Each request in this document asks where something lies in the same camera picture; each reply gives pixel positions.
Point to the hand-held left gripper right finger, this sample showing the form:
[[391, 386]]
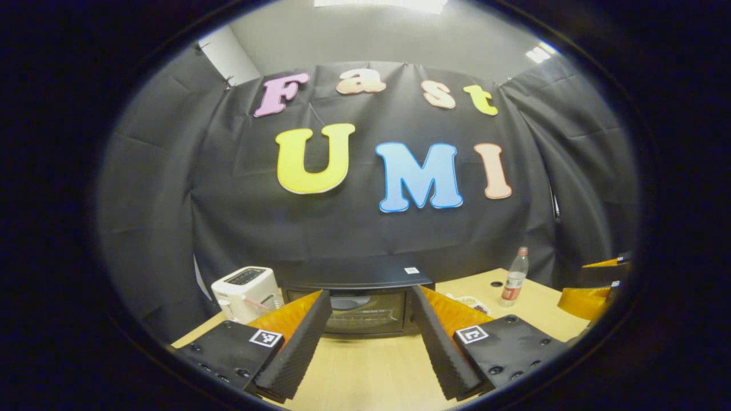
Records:
[[440, 348]]

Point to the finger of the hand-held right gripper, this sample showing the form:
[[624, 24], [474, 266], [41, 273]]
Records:
[[588, 302], [605, 274]]

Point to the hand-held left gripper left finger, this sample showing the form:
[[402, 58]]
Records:
[[302, 348]]

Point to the black electric oven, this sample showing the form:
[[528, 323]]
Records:
[[354, 277]]

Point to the white divided plate with beans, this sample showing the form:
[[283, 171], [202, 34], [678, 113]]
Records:
[[471, 302]]

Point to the pink thin stick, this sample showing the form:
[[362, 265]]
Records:
[[258, 303]]

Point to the clear plastic bottle red label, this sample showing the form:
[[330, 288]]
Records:
[[514, 285]]

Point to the white toaster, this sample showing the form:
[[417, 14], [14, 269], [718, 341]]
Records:
[[240, 294]]

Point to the black backdrop cloth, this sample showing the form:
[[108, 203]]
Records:
[[240, 217]]

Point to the large ceiling light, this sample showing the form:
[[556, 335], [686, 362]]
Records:
[[380, 4]]

